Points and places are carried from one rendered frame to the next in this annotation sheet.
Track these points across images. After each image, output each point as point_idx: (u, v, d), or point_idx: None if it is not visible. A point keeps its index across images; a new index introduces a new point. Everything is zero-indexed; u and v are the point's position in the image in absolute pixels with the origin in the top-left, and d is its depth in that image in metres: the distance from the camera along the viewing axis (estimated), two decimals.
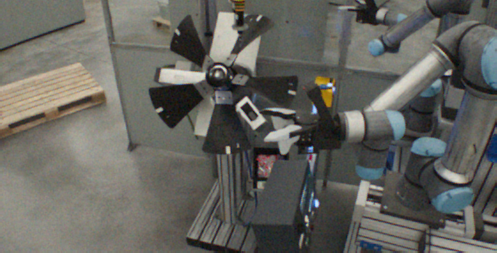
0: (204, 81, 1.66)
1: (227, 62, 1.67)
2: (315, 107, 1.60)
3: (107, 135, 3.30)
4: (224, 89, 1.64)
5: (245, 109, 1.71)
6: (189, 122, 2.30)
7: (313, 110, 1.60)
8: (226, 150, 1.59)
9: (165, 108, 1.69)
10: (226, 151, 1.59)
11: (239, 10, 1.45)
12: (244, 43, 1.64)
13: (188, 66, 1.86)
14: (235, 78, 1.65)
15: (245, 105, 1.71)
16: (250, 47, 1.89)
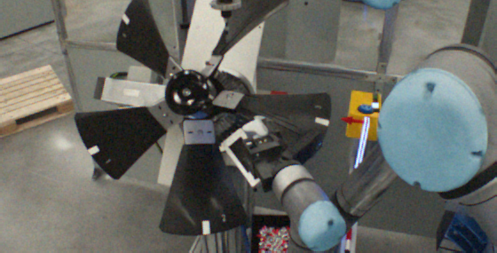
0: (166, 103, 0.94)
1: (206, 70, 0.96)
2: (362, 152, 0.88)
3: (71, 156, 2.58)
4: (200, 117, 0.92)
5: (237, 151, 0.99)
6: (160, 153, 1.58)
7: (358, 156, 0.89)
8: (203, 227, 0.87)
9: (103, 147, 0.97)
10: (204, 230, 0.87)
11: None
12: (235, 35, 0.92)
13: (147, 74, 1.14)
14: (220, 97, 0.93)
15: (237, 143, 0.99)
16: (247, 44, 1.18)
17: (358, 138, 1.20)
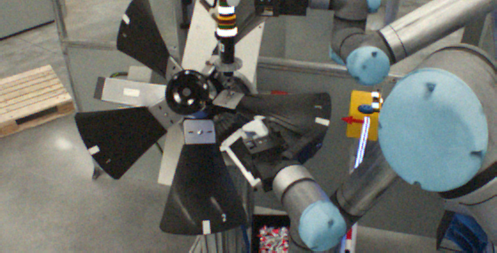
0: (166, 103, 0.94)
1: (206, 70, 0.96)
2: (362, 152, 0.88)
3: (71, 156, 2.58)
4: (200, 117, 0.92)
5: (237, 151, 0.99)
6: (160, 153, 1.58)
7: (358, 155, 0.89)
8: (203, 227, 0.87)
9: (103, 147, 0.97)
10: (204, 230, 0.87)
11: (225, 35, 0.81)
12: (235, 35, 0.92)
13: (147, 74, 1.14)
14: (220, 96, 0.93)
15: (237, 143, 0.99)
16: (247, 44, 1.18)
17: (358, 138, 1.20)
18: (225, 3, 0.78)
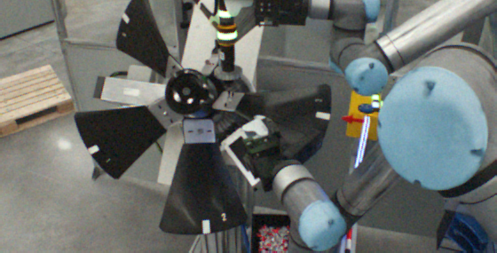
0: (166, 102, 0.94)
1: (206, 69, 0.95)
2: (362, 151, 0.88)
3: (71, 156, 2.58)
4: (200, 116, 0.92)
5: (237, 150, 0.99)
6: (160, 152, 1.58)
7: (358, 155, 0.88)
8: (203, 226, 0.87)
9: (102, 147, 0.97)
10: (204, 229, 0.87)
11: (225, 44, 0.82)
12: None
13: (147, 73, 1.14)
14: (220, 99, 0.93)
15: (237, 142, 0.99)
16: (247, 43, 1.17)
17: (358, 138, 1.20)
18: (225, 12, 0.79)
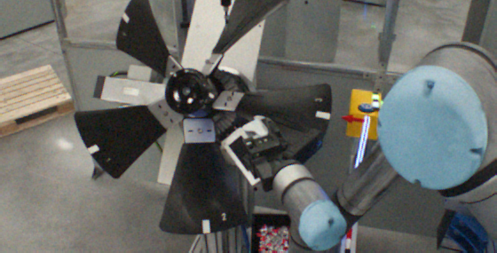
0: (166, 102, 0.94)
1: (206, 68, 0.95)
2: (362, 151, 0.88)
3: (71, 156, 2.58)
4: (200, 116, 0.92)
5: (237, 150, 0.99)
6: (160, 152, 1.58)
7: (359, 154, 0.88)
8: (203, 226, 0.87)
9: (102, 146, 0.97)
10: (204, 229, 0.87)
11: None
12: (235, 34, 0.92)
13: (147, 73, 1.14)
14: (220, 98, 0.93)
15: (237, 142, 0.99)
16: (247, 43, 1.17)
17: (358, 138, 1.20)
18: None
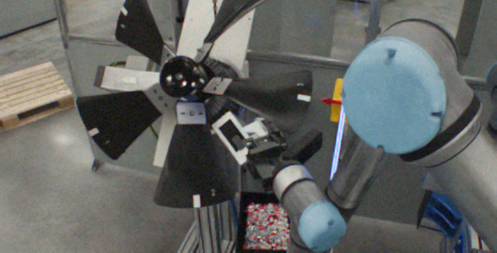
0: (161, 87, 1.02)
1: (197, 57, 1.03)
2: (341, 131, 0.96)
3: (72, 149, 2.66)
4: (192, 99, 1.00)
5: (226, 132, 1.07)
6: (156, 140, 1.66)
7: (338, 135, 0.96)
8: (194, 201, 0.95)
9: (102, 130, 1.05)
10: (194, 203, 0.94)
11: None
12: (224, 24, 1.00)
13: (144, 62, 1.22)
14: (210, 83, 1.01)
15: (226, 125, 1.07)
16: (237, 35, 1.25)
17: (343, 123, 1.28)
18: None
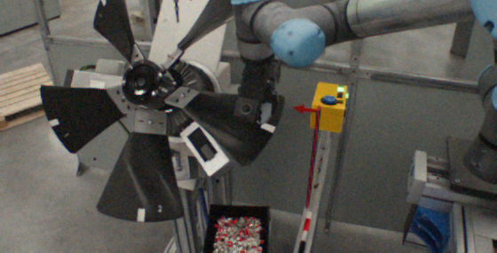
0: None
1: (167, 62, 0.96)
2: (316, 142, 0.88)
3: (58, 153, 2.58)
4: (153, 107, 0.93)
5: (195, 141, 0.99)
6: None
7: (312, 146, 0.89)
8: (138, 215, 0.88)
9: (62, 122, 0.99)
10: (138, 217, 0.88)
11: None
12: (199, 32, 0.91)
13: (114, 67, 1.15)
14: (175, 94, 0.93)
15: (195, 133, 1.00)
16: (211, 36, 1.18)
17: (325, 130, 1.20)
18: None
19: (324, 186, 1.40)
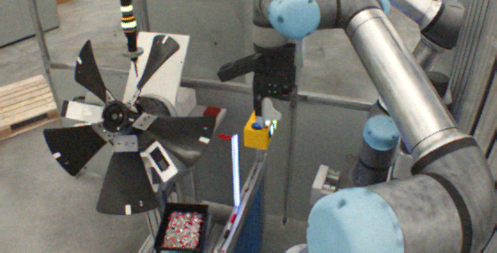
0: (113, 101, 1.32)
1: (141, 119, 1.30)
2: (235, 159, 1.25)
3: None
4: None
5: (154, 156, 1.36)
6: None
7: (233, 162, 1.25)
8: (56, 154, 1.34)
9: (82, 66, 1.39)
10: (54, 154, 1.34)
11: (127, 31, 1.09)
12: (161, 134, 1.24)
13: (98, 98, 1.51)
14: (125, 137, 1.30)
15: (154, 151, 1.36)
16: (171, 75, 1.54)
17: None
18: (124, 8, 1.06)
19: (265, 190, 1.76)
